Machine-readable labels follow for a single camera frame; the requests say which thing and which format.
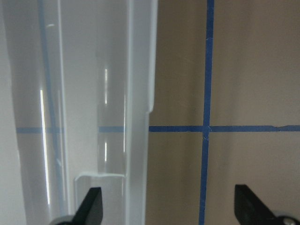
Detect clear plastic box lid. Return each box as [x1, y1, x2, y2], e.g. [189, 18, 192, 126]
[0, 0, 158, 225]

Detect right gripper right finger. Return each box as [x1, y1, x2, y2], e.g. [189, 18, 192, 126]
[234, 185, 278, 225]

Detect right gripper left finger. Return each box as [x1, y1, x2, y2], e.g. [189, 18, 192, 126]
[72, 187, 103, 225]

